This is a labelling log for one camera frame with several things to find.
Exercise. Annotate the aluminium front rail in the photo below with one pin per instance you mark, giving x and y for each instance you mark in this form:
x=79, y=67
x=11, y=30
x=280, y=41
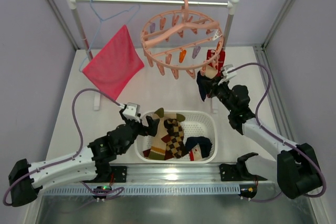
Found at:
x=172, y=180

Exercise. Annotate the red sock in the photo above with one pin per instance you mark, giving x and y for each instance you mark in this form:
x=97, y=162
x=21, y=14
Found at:
x=218, y=62

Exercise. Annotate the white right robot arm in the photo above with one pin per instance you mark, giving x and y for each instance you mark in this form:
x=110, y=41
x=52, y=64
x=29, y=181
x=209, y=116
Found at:
x=297, y=171

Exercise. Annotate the beige striped sock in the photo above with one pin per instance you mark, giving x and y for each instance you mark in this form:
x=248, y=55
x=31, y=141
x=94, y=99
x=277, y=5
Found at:
x=158, y=148

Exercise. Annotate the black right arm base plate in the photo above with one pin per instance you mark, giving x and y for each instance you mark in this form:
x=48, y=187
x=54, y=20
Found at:
x=237, y=172

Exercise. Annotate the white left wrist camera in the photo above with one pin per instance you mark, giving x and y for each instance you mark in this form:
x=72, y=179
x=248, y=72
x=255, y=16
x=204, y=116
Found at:
x=130, y=111

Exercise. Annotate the brown argyle sock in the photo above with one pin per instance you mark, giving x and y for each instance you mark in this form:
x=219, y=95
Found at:
x=174, y=144

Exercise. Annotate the white metal clothes rack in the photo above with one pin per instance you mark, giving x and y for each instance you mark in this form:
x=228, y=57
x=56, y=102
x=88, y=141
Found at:
x=171, y=22

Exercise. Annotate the pink towel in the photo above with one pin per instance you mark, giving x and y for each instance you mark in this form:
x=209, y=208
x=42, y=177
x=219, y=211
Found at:
x=114, y=65

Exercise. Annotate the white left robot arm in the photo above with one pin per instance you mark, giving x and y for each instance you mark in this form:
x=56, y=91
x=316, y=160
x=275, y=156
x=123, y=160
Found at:
x=88, y=165

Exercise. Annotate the navy blue sock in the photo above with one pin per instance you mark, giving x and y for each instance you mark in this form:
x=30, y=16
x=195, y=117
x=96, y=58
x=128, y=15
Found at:
x=204, y=81
x=198, y=148

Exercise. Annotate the white perforated plastic basket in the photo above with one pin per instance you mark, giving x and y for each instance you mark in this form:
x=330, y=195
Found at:
x=197, y=123

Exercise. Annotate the pink round clip hanger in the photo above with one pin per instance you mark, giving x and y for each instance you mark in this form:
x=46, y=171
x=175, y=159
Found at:
x=177, y=40

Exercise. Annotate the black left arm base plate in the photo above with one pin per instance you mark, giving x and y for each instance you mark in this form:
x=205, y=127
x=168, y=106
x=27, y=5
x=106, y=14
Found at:
x=112, y=174

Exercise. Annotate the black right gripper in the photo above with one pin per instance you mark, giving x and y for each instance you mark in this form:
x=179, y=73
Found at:
x=212, y=85

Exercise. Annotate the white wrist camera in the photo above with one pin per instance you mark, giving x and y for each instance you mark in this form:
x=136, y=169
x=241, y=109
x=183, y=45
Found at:
x=227, y=72
x=130, y=111

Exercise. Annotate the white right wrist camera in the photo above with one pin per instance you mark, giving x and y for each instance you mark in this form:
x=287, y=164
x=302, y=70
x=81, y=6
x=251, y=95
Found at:
x=227, y=72

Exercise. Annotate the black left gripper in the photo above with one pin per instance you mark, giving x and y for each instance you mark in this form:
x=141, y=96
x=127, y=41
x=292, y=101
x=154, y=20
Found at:
x=142, y=127

